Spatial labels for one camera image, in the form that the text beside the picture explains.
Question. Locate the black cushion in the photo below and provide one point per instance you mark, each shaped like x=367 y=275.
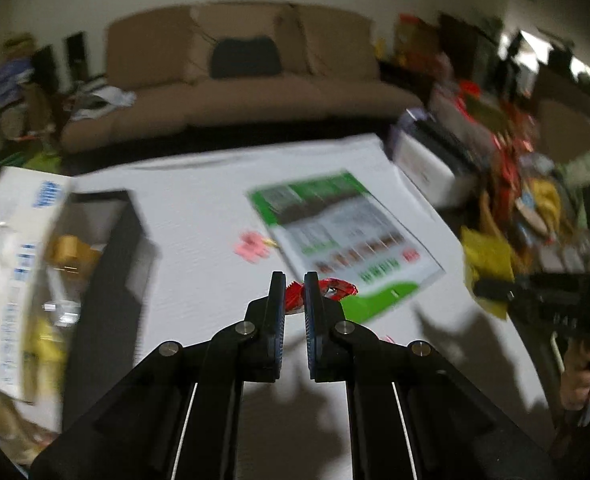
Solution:
x=245 y=58

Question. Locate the white plastic bin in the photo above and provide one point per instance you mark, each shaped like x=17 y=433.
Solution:
x=437 y=163

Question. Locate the pink flower clip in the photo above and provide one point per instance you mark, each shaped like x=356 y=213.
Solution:
x=254 y=246

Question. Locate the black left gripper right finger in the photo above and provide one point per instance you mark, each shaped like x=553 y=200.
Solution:
x=321 y=316

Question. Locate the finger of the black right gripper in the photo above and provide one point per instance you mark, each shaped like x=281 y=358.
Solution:
x=493 y=289

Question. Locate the white cardboard box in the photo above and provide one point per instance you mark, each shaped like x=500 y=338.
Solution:
x=31 y=203

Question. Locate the wicker basket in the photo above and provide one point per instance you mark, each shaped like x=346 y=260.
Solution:
x=495 y=213

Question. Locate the large green white package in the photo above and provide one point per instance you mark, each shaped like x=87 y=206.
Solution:
x=334 y=226

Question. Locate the yellow white small sachet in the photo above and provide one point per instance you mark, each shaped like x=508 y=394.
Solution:
x=486 y=256

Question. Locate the brown sofa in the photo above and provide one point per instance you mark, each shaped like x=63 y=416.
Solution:
x=161 y=56

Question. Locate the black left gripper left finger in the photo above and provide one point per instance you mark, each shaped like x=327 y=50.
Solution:
x=264 y=347

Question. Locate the black storage box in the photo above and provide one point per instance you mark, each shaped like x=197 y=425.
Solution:
x=105 y=338

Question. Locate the red snack packet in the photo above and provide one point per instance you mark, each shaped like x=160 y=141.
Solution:
x=331 y=288

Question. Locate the person right hand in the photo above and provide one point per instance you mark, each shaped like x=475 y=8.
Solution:
x=575 y=380

